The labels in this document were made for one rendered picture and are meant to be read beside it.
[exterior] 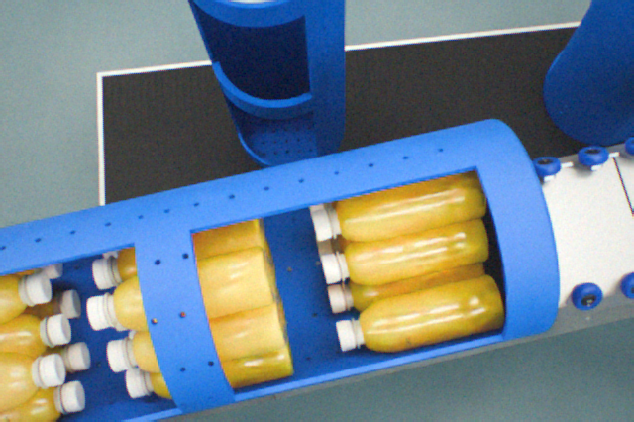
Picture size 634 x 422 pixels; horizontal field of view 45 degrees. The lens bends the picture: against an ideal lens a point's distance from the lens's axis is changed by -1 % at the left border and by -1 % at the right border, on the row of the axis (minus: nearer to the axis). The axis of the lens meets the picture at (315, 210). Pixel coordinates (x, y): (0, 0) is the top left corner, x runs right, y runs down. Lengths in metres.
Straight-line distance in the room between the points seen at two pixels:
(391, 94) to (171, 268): 1.32
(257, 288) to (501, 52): 1.43
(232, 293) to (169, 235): 0.10
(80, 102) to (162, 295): 1.56
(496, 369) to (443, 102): 0.72
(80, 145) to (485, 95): 1.16
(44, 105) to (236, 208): 1.57
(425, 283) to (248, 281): 0.28
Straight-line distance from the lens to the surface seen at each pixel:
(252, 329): 0.94
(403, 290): 1.06
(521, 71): 2.18
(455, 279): 1.07
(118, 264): 0.99
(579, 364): 2.17
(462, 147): 0.94
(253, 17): 1.25
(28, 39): 2.54
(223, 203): 0.91
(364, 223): 0.95
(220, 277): 0.90
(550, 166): 1.19
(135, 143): 2.13
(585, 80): 1.90
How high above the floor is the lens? 2.08
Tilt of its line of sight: 75 degrees down
